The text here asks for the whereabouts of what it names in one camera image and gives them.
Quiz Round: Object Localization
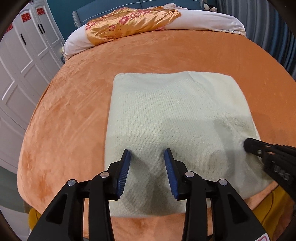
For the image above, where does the cream knitted sweater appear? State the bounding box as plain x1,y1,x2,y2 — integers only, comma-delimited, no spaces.
104,71,272,217

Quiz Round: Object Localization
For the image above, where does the orange velvet bed cover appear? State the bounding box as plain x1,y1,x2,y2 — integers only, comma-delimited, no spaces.
17,29,296,241

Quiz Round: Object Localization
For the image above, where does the grey blue curtain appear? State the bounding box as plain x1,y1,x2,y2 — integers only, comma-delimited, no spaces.
216,0,295,78

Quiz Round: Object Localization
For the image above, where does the white bed sheet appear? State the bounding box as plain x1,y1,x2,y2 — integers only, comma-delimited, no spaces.
62,3,246,60

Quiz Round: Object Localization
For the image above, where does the white panelled wardrobe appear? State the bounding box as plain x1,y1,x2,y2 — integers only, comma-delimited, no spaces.
1,1,65,173

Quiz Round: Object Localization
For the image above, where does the orange floral satin pillow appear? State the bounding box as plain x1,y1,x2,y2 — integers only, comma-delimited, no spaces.
85,6,181,46

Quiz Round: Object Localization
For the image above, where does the blue upholstered headboard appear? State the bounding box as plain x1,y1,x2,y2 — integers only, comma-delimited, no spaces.
72,0,204,28

